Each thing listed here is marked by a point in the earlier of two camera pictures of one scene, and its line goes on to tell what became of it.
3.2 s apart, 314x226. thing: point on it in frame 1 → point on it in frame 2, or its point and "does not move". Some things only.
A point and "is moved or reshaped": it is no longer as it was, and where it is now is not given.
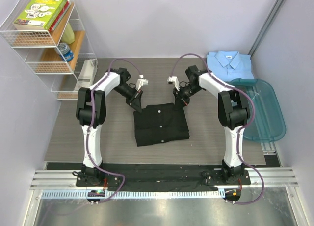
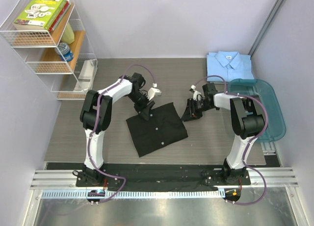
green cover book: [40, 12] does not move
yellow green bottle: [68, 36] does not move
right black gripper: [179, 96] → [191, 112]
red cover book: [64, 9] does not move
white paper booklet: [87, 74] does not move
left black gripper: [135, 101] → [144, 110]
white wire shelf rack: [45, 29] does not move
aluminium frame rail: [274, 177] does not move
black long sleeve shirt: [160, 123] is moved or reshaped
